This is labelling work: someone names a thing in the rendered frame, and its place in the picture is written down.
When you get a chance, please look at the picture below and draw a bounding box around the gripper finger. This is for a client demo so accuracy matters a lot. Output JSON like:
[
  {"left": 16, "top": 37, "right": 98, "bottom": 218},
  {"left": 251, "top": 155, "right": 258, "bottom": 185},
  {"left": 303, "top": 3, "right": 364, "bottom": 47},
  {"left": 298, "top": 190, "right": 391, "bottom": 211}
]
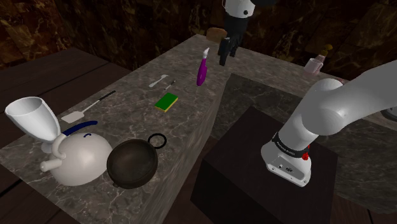
[
  {"left": 218, "top": 36, "right": 232, "bottom": 67},
  {"left": 229, "top": 38, "right": 241, "bottom": 59}
]

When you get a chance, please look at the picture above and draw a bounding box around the brown bread loaf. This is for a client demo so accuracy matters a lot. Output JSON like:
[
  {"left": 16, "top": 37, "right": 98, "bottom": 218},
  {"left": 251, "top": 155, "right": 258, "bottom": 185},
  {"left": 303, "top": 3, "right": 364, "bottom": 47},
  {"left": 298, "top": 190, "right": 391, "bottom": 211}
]
[{"left": 205, "top": 27, "right": 228, "bottom": 44}]

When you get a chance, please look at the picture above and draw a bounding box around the white spoon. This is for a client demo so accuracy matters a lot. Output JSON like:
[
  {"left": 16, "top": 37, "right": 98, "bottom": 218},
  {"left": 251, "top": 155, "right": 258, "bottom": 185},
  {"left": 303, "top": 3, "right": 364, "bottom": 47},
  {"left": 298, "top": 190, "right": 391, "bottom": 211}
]
[{"left": 148, "top": 74, "right": 170, "bottom": 88}]

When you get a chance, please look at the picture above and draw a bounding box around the green and yellow sponge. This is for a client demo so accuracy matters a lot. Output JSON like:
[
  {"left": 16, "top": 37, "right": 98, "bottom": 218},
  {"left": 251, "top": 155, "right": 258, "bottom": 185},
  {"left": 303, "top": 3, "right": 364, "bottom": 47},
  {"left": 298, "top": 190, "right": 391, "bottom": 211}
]
[{"left": 154, "top": 92, "right": 179, "bottom": 113}]

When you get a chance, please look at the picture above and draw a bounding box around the pink soap dispenser bottle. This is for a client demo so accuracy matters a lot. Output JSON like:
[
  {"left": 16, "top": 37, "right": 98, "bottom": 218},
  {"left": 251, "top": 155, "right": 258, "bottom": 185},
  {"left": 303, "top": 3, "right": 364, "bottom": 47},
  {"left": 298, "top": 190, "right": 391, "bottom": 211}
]
[{"left": 303, "top": 44, "right": 334, "bottom": 77}]

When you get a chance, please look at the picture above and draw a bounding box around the dark robot stand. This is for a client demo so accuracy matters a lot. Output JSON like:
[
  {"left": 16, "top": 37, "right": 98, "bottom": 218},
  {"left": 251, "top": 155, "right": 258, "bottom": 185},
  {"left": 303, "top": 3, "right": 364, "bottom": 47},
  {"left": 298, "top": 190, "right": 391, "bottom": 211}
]
[{"left": 190, "top": 106, "right": 339, "bottom": 224}]

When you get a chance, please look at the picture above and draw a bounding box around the dark round pan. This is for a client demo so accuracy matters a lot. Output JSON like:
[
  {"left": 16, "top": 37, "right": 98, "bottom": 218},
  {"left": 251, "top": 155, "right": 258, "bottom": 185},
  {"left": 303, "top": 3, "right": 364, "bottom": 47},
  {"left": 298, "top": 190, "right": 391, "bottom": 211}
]
[{"left": 106, "top": 132, "right": 168, "bottom": 190}]

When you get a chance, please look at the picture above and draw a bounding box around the white goblet vase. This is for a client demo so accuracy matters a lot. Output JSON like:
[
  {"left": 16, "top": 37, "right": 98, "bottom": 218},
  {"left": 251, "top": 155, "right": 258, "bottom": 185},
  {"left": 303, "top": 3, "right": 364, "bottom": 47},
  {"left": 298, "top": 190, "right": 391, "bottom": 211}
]
[{"left": 4, "top": 96, "right": 62, "bottom": 153}]

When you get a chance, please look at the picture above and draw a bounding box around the white spatula with black handle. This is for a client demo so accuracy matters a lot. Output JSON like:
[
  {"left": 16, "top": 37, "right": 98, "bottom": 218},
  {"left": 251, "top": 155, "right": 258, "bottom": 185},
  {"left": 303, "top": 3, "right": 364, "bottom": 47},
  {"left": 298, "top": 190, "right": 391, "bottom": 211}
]
[{"left": 60, "top": 90, "right": 117, "bottom": 125}]

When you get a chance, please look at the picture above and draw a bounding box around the white kettle with blue handle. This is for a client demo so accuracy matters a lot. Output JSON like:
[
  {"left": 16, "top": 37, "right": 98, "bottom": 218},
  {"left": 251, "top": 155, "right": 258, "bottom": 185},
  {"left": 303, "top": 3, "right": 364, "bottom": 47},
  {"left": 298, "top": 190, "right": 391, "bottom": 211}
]
[{"left": 39, "top": 120, "right": 113, "bottom": 187}]

